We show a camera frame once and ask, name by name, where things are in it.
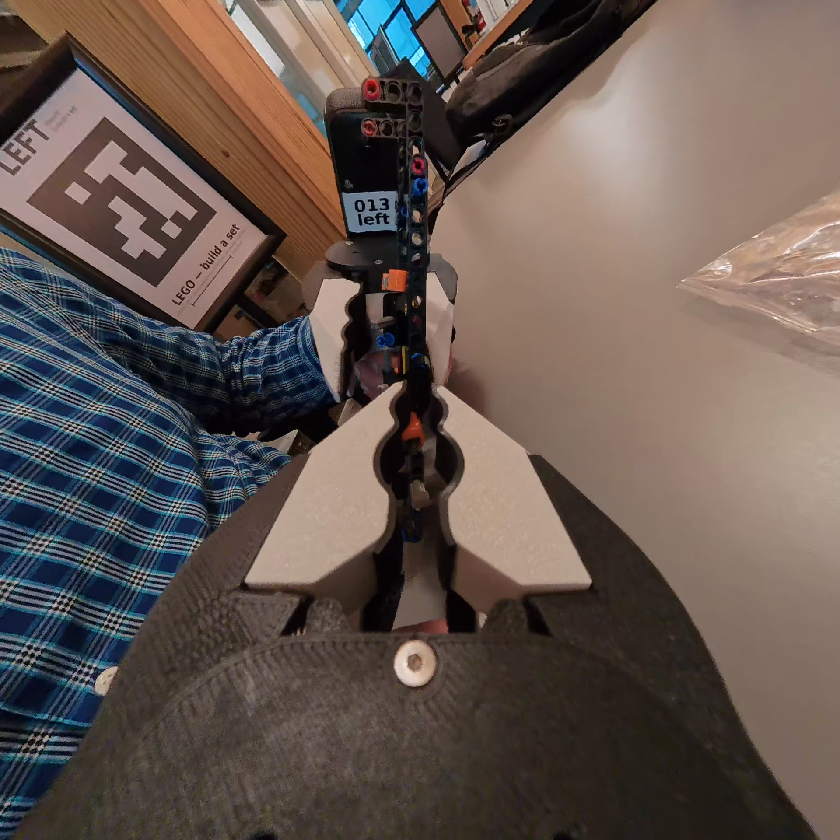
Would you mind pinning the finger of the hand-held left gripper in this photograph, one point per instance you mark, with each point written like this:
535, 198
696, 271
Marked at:
441, 328
328, 328

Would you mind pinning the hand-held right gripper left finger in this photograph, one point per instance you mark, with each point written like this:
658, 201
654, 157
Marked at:
321, 518

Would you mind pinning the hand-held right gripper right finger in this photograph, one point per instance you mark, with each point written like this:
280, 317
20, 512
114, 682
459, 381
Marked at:
518, 518

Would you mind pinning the black lego technic chassis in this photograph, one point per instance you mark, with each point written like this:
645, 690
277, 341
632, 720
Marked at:
413, 308

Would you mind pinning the person's left forearm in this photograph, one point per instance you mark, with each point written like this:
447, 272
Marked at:
275, 374

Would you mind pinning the person's left hand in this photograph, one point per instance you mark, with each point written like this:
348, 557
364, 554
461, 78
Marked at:
374, 377

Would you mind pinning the large window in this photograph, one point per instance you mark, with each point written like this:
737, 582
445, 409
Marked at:
387, 33

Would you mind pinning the glass partition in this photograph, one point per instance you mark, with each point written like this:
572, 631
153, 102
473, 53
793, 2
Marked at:
295, 46

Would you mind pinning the grey monitor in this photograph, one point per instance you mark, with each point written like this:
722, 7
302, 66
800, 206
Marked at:
439, 39

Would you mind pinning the wooden beam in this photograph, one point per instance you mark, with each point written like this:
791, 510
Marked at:
216, 85

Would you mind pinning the wooden table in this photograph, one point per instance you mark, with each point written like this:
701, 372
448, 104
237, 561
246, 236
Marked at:
499, 29

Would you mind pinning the black backpack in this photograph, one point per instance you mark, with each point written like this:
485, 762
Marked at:
525, 65

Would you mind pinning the person's blue plaid shirt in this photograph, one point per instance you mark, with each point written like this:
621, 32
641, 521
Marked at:
92, 472

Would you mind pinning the framed marker sign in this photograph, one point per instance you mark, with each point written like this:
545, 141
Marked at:
124, 190

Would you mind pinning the clear plastic bag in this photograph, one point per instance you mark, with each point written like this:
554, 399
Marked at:
781, 269

